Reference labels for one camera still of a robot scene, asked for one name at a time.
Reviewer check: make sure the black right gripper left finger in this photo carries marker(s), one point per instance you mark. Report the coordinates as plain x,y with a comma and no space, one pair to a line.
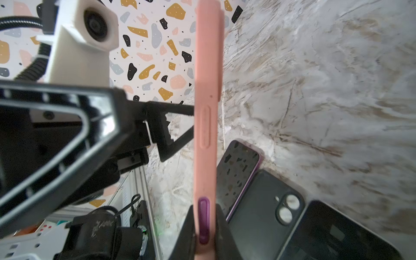
185,245

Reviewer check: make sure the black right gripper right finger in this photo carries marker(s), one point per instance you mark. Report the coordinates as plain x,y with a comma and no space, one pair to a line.
224,243

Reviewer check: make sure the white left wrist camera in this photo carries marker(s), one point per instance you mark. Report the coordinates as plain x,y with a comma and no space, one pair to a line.
85,33

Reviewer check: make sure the large black phone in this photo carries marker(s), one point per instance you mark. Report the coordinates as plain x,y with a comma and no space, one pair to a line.
235,171

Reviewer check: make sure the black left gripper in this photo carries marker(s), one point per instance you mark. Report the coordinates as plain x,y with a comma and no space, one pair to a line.
53,139

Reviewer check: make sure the black phone case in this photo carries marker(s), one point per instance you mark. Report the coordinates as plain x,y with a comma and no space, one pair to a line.
265,217

